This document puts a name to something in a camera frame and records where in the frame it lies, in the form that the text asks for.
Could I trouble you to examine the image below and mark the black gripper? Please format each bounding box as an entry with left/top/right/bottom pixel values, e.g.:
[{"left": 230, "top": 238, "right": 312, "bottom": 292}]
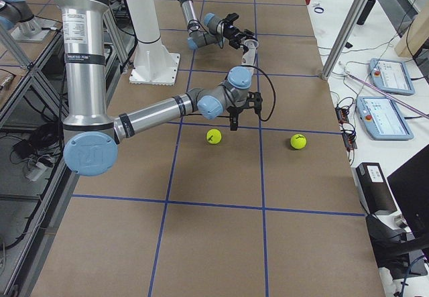
[
  {"left": 222, "top": 24, "right": 257, "bottom": 50},
  {"left": 227, "top": 91, "right": 262, "bottom": 131}
]

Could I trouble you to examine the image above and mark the clear tennis ball can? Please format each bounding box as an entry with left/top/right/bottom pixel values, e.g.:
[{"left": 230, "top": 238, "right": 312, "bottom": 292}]
[{"left": 241, "top": 39, "right": 259, "bottom": 75}]

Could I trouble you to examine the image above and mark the tennis ball with Wilson logo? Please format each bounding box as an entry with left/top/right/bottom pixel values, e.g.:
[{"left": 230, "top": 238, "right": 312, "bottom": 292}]
[{"left": 206, "top": 129, "right": 222, "bottom": 144}]

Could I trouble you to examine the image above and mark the plain yellow tennis ball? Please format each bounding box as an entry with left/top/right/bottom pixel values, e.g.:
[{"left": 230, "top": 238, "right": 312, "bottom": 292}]
[{"left": 290, "top": 133, "right": 307, "bottom": 150}]

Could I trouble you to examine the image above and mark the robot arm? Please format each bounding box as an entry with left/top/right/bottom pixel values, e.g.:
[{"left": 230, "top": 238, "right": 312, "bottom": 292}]
[
  {"left": 177, "top": 0, "right": 259, "bottom": 54},
  {"left": 54, "top": 0, "right": 262, "bottom": 176}
]

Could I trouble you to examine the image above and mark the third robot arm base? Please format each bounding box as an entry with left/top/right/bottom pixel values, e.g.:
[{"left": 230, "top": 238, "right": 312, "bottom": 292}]
[{"left": 1, "top": 0, "right": 60, "bottom": 43}]

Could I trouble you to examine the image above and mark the orange circuit board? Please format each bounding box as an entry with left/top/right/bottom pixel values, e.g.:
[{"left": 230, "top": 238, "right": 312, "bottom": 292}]
[{"left": 335, "top": 106, "right": 357, "bottom": 152}]

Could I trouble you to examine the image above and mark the teach pendant near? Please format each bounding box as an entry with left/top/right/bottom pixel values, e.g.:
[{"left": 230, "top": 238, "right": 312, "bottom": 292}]
[{"left": 356, "top": 97, "right": 414, "bottom": 141}]

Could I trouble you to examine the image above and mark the teach pendant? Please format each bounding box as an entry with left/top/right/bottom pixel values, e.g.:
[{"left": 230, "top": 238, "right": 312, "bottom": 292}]
[
  {"left": 369, "top": 58, "right": 415, "bottom": 96},
  {"left": 356, "top": 97, "right": 414, "bottom": 141}
]

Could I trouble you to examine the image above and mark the black box with label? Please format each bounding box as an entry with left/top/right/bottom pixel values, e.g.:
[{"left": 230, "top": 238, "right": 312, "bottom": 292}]
[{"left": 355, "top": 162, "right": 397, "bottom": 215}]

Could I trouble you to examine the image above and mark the teach pendant far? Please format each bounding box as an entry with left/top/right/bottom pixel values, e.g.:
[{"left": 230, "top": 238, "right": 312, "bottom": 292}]
[{"left": 369, "top": 58, "right": 415, "bottom": 96}]

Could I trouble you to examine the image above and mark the black computer monitor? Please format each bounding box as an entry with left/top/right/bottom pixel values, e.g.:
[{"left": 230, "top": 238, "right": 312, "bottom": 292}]
[{"left": 387, "top": 145, "right": 428, "bottom": 237}]

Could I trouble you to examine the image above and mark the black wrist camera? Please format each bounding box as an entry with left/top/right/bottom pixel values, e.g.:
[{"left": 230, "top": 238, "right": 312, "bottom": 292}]
[
  {"left": 223, "top": 13, "right": 239, "bottom": 25},
  {"left": 247, "top": 91, "right": 263, "bottom": 107}
]

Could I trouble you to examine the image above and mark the aluminium frame post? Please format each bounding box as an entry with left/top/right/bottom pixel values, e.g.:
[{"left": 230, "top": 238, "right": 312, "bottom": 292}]
[{"left": 320, "top": 0, "right": 368, "bottom": 80}]

